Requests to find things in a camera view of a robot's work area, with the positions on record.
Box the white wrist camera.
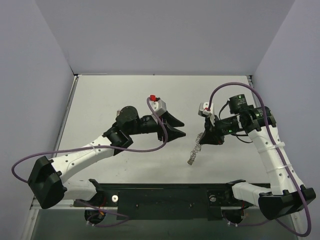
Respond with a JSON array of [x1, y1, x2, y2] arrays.
[[198, 102, 216, 126], [147, 94, 167, 117]]

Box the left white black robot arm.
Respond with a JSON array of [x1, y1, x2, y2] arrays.
[[27, 102, 186, 209]]

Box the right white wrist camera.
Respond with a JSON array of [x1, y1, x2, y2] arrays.
[[198, 102, 216, 126]]

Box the white disc wire keyring holder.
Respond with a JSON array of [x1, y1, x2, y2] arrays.
[[187, 132, 203, 166]]

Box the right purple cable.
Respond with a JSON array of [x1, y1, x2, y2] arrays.
[[207, 82, 312, 237]]

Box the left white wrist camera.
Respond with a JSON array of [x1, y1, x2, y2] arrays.
[[147, 94, 167, 117]]

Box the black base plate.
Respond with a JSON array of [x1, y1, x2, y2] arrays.
[[88, 183, 251, 221]]

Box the purple cable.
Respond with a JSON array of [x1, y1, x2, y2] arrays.
[[11, 98, 171, 228], [207, 82, 312, 237]]

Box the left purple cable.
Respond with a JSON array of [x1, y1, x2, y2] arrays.
[[11, 98, 171, 228]]

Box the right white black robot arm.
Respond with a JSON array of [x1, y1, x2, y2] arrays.
[[198, 94, 316, 220]]

